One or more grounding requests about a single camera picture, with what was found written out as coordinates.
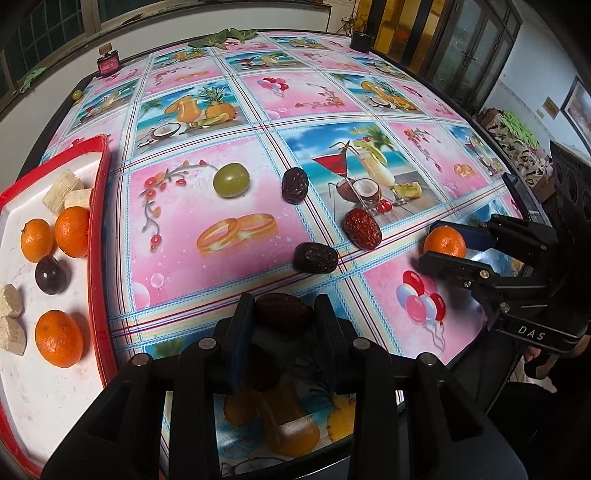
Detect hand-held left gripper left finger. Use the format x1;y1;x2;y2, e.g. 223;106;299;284
41;293;257;480

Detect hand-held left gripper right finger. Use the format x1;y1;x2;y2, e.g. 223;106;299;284
314;295;529;480

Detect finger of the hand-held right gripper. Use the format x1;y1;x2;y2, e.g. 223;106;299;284
429;215;561;266
418;250;561;324

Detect orange tangerine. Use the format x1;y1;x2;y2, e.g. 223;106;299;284
21;218;55;264
35;310;85;368
423;226;467;259
54;206;90;258

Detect dark brown date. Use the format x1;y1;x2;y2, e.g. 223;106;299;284
255;293;315;333
293;242;339;275
242;344;282;393
281;167;309;205

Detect red rimmed white tray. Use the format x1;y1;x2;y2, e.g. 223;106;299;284
0;134;118;478

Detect beige sugarcane piece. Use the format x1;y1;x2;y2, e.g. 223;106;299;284
64;188;95;210
0;315;27;356
42;169;79;214
0;284;25;319

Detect person's right hand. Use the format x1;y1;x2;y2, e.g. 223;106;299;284
522;344;557;393

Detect fruit printed tablecloth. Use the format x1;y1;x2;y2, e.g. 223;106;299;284
39;30;550;472

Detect cluttered cardboard boxes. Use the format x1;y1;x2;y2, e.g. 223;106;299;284
478;106;555;199

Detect red date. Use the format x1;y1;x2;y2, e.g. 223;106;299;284
342;209;383;250

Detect green plum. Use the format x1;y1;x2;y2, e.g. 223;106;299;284
213;162;251;199

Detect glass door wooden cabinet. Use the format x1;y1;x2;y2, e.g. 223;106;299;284
369;0;522;107

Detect dark purple plum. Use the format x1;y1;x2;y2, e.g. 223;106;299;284
35;256;70;296

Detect green artificial leaves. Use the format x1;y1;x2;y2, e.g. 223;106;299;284
187;28;259;49

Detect red perfume bottle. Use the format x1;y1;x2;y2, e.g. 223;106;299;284
96;42;121;77

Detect green cloth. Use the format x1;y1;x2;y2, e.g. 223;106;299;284
18;67;48;90

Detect wooden framed window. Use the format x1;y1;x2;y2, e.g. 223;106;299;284
0;0;222;93

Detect framed wall picture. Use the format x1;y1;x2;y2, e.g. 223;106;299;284
561;76;591;144

